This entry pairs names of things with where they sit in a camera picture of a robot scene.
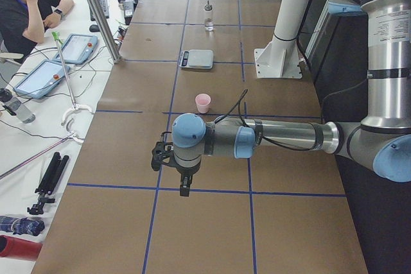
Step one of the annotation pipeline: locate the green handled reacher grabber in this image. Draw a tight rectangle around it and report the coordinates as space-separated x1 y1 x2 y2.
51 31 94 126

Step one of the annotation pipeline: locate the far blue teach pendant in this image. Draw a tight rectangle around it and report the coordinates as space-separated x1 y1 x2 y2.
52 31 98 65

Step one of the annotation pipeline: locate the near blue teach pendant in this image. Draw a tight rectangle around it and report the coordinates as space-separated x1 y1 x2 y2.
14 60 65 99

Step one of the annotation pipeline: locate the silver digital kitchen scale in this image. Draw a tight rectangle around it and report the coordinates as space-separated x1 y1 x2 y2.
179 49 214 69

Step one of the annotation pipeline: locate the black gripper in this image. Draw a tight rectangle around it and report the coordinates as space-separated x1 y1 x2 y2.
177 164 200 197

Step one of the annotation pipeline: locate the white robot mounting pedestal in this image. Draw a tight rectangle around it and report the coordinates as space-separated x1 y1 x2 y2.
254 0 309 79

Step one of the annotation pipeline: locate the pink plastic cup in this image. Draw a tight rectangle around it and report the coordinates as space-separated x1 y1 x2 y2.
195 93 211 114

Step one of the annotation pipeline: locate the clear plastic water bottle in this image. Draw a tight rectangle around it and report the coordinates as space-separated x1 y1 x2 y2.
1 88 35 123

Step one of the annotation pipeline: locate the black folded tripod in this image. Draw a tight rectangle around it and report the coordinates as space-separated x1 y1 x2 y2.
27 152 69 215

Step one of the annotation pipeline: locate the blue teach pendant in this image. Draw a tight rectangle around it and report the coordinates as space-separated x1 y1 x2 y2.
52 31 98 65
14 60 65 99

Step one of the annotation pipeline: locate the red cylindrical bottle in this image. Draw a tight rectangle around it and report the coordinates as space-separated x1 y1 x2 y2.
1 235 42 261

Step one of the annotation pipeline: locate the black computer mouse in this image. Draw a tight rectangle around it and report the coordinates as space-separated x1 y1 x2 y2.
89 24 100 33

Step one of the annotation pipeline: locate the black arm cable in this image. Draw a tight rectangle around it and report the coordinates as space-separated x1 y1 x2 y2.
214 89 322 151

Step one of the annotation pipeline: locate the seated person in black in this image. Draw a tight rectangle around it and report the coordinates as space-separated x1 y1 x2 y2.
1 0 74 57

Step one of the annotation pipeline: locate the aluminium frame post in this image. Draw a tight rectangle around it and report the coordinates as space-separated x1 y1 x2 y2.
87 0 121 64

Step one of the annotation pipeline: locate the black power box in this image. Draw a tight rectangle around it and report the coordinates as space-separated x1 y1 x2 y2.
123 0 135 25

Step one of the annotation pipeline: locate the blue folded umbrella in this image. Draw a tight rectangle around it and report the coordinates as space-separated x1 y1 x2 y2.
1 216 45 236

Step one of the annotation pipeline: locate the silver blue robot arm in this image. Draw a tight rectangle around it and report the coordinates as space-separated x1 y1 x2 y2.
152 0 410 196

